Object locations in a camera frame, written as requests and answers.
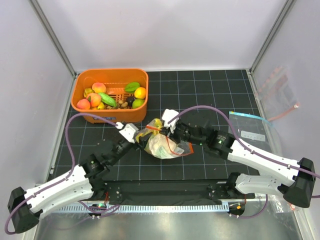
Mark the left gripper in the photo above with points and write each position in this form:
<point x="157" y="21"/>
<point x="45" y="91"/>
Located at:
<point x="142" y="142"/>

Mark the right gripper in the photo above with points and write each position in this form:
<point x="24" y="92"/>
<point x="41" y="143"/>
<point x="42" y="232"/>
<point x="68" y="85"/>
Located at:
<point x="167" y="131"/>

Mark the red zipper clear bag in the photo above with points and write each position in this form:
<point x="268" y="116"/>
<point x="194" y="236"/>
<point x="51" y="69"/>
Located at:
<point x="184" y="145"/>

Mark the cauliflower toy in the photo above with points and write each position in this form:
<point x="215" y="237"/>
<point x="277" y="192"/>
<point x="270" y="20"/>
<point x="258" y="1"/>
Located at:
<point x="162" y="147"/>

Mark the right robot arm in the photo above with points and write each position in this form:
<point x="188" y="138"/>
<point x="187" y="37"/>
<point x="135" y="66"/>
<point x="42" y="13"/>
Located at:
<point x="294" y="180"/>

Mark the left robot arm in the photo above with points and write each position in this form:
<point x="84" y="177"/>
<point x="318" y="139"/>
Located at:
<point x="83" y="182"/>

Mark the blue zipper clear bag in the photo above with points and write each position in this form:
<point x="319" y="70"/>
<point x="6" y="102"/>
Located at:
<point x="251" y="128"/>

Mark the green lime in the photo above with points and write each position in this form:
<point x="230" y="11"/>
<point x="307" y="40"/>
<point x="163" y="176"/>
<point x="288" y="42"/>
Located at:
<point x="137" y="103"/>

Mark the brown nuts pile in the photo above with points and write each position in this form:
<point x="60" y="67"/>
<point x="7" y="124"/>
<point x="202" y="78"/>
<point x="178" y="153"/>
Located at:
<point x="119" y="105"/>

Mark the dark purple fruit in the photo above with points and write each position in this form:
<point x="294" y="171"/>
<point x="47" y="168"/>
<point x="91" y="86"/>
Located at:
<point x="130" y="100"/>

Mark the yellow lemon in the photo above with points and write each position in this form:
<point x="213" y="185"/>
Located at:
<point x="140" y="93"/>

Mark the black grid mat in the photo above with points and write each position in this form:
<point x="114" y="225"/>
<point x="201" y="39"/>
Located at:
<point x="227" y="90"/>

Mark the green star fruit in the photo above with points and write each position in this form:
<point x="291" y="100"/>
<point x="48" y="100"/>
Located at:
<point x="131" y="87"/>

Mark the green cucumber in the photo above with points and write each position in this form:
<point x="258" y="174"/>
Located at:
<point x="108" y="100"/>

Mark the peach middle left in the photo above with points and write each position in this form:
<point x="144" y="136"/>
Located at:
<point x="94" y="99"/>

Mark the peach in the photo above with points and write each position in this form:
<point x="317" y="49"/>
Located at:
<point x="83" y="104"/>
<point x="99" y="87"/>
<point x="94" y="99"/>

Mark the peach upper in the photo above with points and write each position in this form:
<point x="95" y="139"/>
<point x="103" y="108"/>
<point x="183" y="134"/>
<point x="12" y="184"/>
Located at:
<point x="99" y="87"/>

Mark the peach front left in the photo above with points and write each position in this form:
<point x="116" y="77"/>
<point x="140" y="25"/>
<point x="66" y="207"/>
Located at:
<point x="83" y="104"/>

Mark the yellow star fruit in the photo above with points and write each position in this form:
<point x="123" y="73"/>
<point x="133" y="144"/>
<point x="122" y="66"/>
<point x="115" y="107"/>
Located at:
<point x="87" y="91"/>

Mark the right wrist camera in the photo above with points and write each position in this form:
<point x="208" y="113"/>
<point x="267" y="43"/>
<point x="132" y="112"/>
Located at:
<point x="169" y="118"/>

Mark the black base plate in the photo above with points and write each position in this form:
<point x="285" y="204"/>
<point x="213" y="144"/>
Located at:
<point x="196" y="192"/>

